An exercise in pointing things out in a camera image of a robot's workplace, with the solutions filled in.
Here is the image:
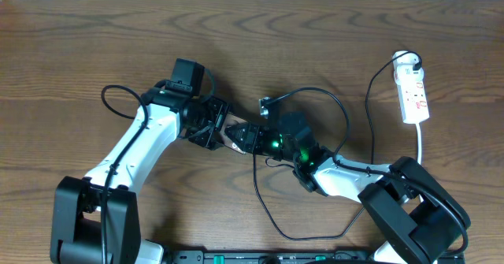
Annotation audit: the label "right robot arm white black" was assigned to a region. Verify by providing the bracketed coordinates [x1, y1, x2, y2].
[222, 112, 471, 263]

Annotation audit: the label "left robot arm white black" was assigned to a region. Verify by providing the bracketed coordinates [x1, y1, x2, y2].
[50, 58, 229, 263]

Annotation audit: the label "white power strip red switches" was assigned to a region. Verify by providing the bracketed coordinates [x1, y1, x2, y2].
[392, 50, 429, 125]

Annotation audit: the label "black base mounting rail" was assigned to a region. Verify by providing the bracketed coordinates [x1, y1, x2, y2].
[165, 249, 465, 264]

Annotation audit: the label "black USB charging cable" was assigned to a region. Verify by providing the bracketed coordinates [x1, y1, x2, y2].
[252, 51, 424, 242]

